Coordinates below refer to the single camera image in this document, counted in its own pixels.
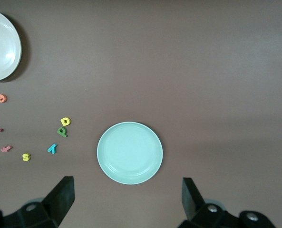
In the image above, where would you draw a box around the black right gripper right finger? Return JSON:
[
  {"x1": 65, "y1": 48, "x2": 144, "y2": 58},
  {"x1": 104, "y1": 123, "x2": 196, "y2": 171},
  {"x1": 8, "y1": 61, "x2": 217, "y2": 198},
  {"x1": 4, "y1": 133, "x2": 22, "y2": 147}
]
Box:
[{"x1": 177, "y1": 177, "x2": 277, "y2": 228}]

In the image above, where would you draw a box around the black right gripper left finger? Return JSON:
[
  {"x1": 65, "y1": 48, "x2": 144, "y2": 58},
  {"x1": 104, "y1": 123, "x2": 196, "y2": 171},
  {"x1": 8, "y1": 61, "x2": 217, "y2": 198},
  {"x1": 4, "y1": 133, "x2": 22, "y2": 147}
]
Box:
[{"x1": 2, "y1": 176, "x2": 75, "y2": 228}]

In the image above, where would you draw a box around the teal letter y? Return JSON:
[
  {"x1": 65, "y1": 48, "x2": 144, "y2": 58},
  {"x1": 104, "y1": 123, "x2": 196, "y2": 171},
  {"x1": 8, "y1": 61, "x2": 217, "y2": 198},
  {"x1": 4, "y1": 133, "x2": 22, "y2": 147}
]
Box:
[{"x1": 47, "y1": 143, "x2": 58, "y2": 155}]

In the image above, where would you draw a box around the green letter p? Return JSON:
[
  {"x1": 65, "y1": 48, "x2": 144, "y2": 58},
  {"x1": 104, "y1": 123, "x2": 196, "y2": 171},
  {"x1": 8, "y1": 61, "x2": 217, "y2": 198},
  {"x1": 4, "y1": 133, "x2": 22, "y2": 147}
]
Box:
[{"x1": 57, "y1": 126, "x2": 68, "y2": 138}]

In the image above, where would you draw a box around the light green plate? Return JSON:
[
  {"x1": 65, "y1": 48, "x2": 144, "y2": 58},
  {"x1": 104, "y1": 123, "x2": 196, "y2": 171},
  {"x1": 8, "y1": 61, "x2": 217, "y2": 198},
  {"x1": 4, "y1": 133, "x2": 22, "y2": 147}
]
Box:
[{"x1": 97, "y1": 121, "x2": 164, "y2": 185}]

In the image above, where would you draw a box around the brown table cover sheet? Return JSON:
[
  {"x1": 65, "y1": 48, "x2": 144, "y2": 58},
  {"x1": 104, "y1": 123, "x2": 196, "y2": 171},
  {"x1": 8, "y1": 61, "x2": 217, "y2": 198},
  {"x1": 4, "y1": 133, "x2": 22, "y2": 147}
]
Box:
[{"x1": 0, "y1": 0, "x2": 282, "y2": 228}]

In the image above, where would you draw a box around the beige plate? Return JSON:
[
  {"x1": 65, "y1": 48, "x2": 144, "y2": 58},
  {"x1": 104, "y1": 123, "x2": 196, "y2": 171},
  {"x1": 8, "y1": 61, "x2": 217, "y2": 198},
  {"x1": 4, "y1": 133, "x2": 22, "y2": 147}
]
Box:
[{"x1": 0, "y1": 8, "x2": 22, "y2": 82}]

